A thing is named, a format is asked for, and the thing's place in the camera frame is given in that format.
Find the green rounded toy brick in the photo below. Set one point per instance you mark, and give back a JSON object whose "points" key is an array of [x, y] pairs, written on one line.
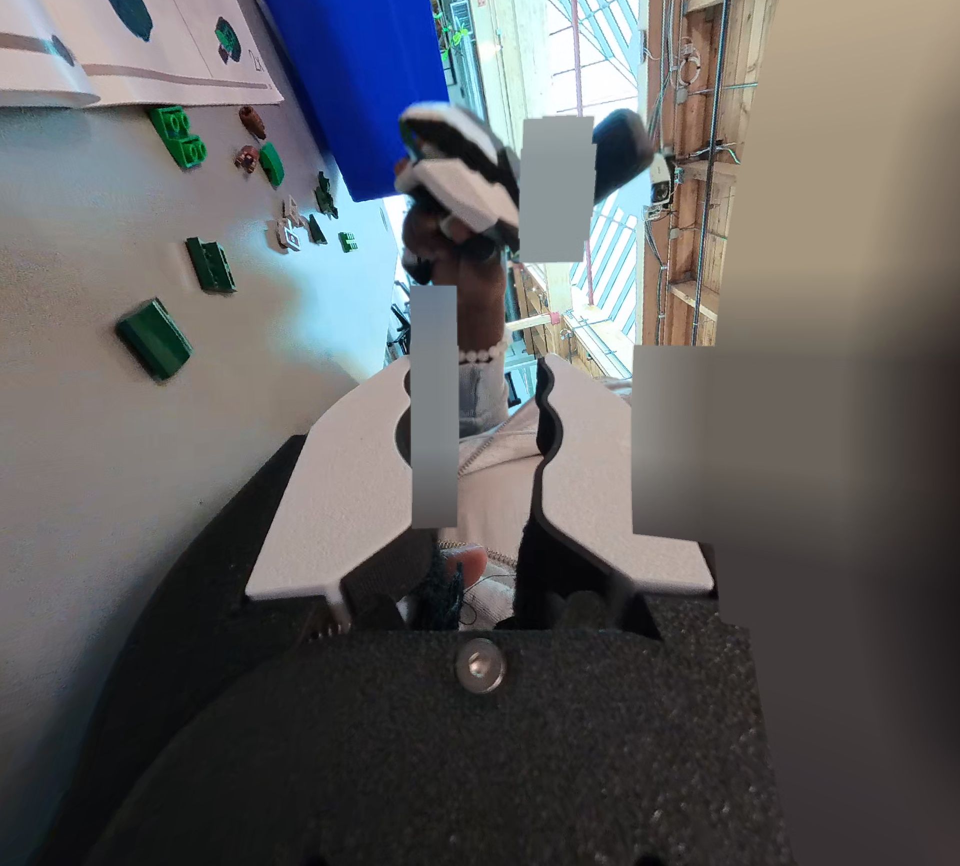
{"points": [[271, 165]]}

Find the person's left hand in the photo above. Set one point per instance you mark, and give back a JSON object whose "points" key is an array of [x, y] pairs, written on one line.
{"points": [[469, 566]]}

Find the large dark green toy brick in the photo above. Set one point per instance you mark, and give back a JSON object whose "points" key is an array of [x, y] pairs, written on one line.
{"points": [[154, 340]]}

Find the person's grey hoodie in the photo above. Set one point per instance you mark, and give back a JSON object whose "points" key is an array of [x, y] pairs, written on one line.
{"points": [[495, 461]]}

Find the small green toy brick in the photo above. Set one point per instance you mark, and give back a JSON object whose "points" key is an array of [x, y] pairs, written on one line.
{"points": [[347, 242]]}

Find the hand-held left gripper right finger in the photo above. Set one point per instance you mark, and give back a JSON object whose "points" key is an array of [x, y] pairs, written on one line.
{"points": [[600, 491]]}

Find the dark green toy cone piece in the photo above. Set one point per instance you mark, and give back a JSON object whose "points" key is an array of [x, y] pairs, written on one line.
{"points": [[317, 230]]}

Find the white security camera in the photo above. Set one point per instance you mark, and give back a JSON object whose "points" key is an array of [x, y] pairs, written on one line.
{"points": [[661, 180]]}

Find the blue plastic bin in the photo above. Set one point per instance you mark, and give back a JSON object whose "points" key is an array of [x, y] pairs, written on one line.
{"points": [[337, 19]]}

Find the small brown toy piece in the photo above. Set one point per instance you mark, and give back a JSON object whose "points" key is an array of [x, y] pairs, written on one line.
{"points": [[247, 158], [253, 122]]}

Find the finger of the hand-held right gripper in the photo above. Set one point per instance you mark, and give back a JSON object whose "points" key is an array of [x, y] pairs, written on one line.
{"points": [[457, 128], [465, 191]]}

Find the dark green toy plant piece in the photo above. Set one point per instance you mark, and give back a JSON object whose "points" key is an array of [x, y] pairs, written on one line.
{"points": [[325, 195]]}

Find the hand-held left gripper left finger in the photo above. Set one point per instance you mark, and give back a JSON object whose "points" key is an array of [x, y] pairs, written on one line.
{"points": [[322, 506]]}

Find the person's right hand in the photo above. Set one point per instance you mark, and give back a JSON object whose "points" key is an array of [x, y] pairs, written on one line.
{"points": [[480, 281]]}

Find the white toy piece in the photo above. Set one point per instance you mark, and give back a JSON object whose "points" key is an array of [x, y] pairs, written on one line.
{"points": [[289, 229]]}

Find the bright green toy brick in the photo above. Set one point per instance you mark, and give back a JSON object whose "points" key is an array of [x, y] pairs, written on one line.
{"points": [[180, 135]]}

